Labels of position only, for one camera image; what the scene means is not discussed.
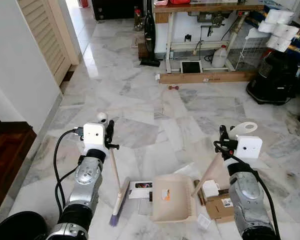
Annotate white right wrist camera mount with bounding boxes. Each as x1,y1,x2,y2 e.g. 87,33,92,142
236,136,263,162

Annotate dark wooden stairs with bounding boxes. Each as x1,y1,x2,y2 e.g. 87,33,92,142
0,107,38,223

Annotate beige long-handled dustpan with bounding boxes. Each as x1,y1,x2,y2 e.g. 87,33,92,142
150,121,259,224

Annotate red item on table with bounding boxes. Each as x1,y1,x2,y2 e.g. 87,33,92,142
155,0,191,6

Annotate white plastic jug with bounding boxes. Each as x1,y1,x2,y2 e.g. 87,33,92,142
211,44,229,69

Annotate brown cardboard box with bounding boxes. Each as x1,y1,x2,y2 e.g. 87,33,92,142
196,167,237,224

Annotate flat white printed box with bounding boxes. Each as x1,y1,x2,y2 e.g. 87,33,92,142
128,181,154,200

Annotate black round robot shell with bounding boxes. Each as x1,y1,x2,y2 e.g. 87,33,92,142
0,211,48,240

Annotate wooden sewing table white frame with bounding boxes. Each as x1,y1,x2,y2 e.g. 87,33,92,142
154,0,266,75

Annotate dark glass bottle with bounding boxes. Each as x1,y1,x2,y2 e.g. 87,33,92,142
133,6,144,32

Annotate small white box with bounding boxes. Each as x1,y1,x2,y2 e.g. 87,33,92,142
202,179,221,199

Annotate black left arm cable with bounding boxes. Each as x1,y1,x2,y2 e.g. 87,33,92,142
53,128,86,216

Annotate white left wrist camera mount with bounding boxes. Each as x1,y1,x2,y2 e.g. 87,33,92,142
83,122,107,152

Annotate black cabinet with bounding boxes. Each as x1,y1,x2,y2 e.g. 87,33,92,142
91,0,143,21

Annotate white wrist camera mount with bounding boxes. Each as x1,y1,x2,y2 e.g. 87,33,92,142
83,122,107,152
236,136,263,162

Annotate beige broom with purple bristles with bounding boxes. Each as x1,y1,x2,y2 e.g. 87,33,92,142
96,112,132,227

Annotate black canister vacuum cleaner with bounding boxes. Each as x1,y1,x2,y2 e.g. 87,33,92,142
246,49,300,106

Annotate white paper slip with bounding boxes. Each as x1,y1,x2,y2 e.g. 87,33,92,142
196,214,212,230

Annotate white toilet roll pack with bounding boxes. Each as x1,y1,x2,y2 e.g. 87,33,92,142
258,8,300,53

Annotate long wooden board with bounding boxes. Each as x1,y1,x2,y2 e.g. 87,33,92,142
158,70,258,85

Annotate white wire grid rack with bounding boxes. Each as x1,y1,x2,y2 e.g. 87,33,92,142
227,34,271,71

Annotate black upright vacuum cleaner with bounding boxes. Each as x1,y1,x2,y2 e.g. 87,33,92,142
140,0,161,68

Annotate clear plastic bag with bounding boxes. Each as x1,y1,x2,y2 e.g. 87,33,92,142
137,198,154,216

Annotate beige louvred door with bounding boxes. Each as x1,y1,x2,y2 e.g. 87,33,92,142
16,0,81,86

